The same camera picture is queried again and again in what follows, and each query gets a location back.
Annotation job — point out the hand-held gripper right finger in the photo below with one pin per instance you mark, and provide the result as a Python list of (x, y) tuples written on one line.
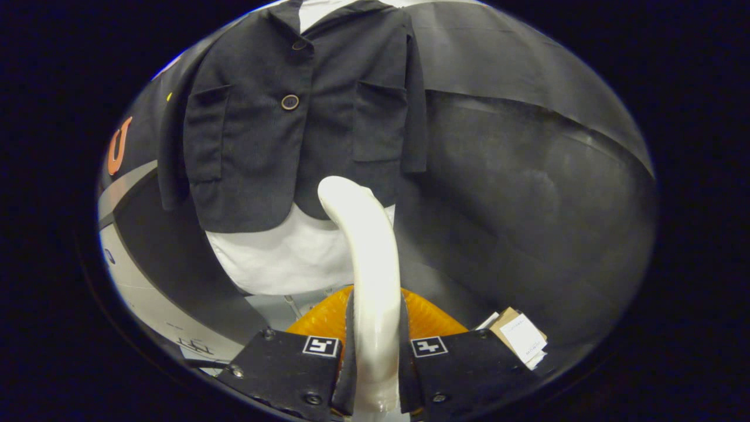
[(407, 375)]

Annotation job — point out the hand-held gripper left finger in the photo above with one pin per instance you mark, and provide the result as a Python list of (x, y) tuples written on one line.
[(350, 375)]

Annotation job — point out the black jacket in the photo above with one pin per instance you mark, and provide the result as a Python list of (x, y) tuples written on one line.
[(252, 146)]

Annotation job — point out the cardboard piece with paper label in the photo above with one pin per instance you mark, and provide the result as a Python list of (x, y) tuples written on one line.
[(521, 338)]

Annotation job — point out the white mannequin torso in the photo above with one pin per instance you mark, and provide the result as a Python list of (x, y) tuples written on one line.
[(281, 258)]

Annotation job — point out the black backdrop cloth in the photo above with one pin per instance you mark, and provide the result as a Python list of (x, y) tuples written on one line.
[(527, 205)]

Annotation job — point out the grey cabinet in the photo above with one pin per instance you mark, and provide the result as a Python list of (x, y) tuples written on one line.
[(152, 305)]

